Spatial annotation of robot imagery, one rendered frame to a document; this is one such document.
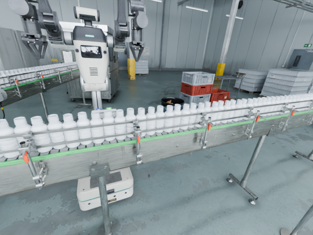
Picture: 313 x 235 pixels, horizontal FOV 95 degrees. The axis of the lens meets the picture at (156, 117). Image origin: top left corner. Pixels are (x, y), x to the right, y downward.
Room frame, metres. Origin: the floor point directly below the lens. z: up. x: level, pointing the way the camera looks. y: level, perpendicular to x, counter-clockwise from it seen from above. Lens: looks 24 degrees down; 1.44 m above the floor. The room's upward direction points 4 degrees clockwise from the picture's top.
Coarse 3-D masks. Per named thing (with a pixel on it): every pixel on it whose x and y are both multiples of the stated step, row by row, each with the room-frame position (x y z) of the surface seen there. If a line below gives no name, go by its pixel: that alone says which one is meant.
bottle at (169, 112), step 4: (168, 108) 0.79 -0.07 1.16; (172, 108) 0.80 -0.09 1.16; (164, 112) 0.81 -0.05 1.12; (168, 112) 0.79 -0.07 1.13; (172, 112) 0.79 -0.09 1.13; (164, 116) 0.79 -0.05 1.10; (168, 116) 0.78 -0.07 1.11; (164, 120) 0.79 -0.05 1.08; (168, 120) 0.78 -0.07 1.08; (172, 120) 0.79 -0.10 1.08; (164, 124) 0.79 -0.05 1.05; (168, 124) 0.77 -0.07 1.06; (172, 124) 0.79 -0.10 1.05
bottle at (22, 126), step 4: (16, 120) 0.51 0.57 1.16; (20, 120) 0.52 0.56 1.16; (24, 120) 0.53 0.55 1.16; (16, 124) 0.51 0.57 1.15; (20, 124) 0.51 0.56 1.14; (24, 124) 0.52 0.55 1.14; (28, 124) 0.54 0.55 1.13; (16, 128) 0.51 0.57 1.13; (20, 128) 0.51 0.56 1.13; (24, 128) 0.52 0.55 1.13; (28, 128) 0.53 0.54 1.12; (16, 132) 0.50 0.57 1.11; (20, 132) 0.50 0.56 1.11; (20, 140) 0.50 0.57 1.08; (24, 140) 0.50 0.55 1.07; (32, 152) 0.51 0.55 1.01
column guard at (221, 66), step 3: (219, 63) 10.17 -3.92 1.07; (222, 63) 10.03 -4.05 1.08; (219, 66) 10.13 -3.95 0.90; (222, 66) 10.06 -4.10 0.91; (219, 69) 10.07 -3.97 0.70; (222, 69) 10.08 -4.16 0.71; (216, 72) 10.28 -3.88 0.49; (219, 72) 10.03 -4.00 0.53; (222, 72) 10.11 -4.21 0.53; (216, 75) 10.24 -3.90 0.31; (219, 75) 10.03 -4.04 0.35; (222, 75) 10.13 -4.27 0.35; (216, 78) 10.16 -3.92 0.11; (219, 78) 10.06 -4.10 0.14
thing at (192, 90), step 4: (184, 84) 3.22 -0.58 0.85; (188, 84) 3.09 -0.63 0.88; (208, 84) 3.19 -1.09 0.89; (212, 84) 3.25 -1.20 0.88; (184, 88) 3.20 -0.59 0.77; (188, 88) 3.10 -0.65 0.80; (192, 88) 2.98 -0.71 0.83; (196, 88) 3.03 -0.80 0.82; (200, 88) 3.09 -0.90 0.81; (204, 88) 3.15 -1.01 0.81; (208, 88) 3.22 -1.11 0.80; (184, 92) 3.17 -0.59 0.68; (188, 92) 3.08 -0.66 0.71; (192, 92) 2.98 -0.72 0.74; (196, 92) 3.04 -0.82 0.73; (200, 92) 3.10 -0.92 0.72; (204, 92) 3.16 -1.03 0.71; (208, 92) 3.23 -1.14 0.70
